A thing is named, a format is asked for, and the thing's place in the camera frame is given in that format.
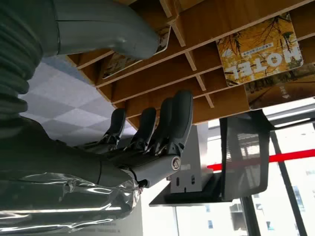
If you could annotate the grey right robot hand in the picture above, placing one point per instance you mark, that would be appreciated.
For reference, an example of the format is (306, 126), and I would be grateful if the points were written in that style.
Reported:
(61, 163)

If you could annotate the white-edged autumn print card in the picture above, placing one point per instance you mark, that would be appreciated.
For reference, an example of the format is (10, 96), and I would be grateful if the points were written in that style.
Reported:
(115, 65)

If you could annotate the wooden card rack with dividers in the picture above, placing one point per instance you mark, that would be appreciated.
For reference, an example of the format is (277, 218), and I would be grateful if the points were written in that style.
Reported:
(196, 29)

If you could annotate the yellow hotel card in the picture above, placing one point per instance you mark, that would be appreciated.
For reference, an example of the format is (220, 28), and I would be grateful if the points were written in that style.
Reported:
(260, 49)

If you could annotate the brown autumn print card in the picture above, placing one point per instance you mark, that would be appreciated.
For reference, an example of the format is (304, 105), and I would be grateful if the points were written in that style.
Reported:
(278, 89)

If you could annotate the ribbed grey right arm sleeve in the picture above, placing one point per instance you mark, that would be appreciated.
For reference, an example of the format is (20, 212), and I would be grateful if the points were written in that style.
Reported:
(16, 49)

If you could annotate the silver box with ports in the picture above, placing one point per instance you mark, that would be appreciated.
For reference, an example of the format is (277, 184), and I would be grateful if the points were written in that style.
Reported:
(192, 169)

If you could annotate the black flat panel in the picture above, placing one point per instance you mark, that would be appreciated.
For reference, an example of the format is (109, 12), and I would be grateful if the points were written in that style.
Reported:
(196, 198)

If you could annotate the grey mesh chair back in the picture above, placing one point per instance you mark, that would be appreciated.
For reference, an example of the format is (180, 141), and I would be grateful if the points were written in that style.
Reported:
(245, 156)

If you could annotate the red window strip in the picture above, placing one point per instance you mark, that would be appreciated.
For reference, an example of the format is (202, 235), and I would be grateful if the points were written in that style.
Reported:
(290, 156)

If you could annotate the dark window frame post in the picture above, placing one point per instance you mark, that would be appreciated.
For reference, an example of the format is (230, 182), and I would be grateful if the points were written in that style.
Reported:
(288, 182)
(249, 216)

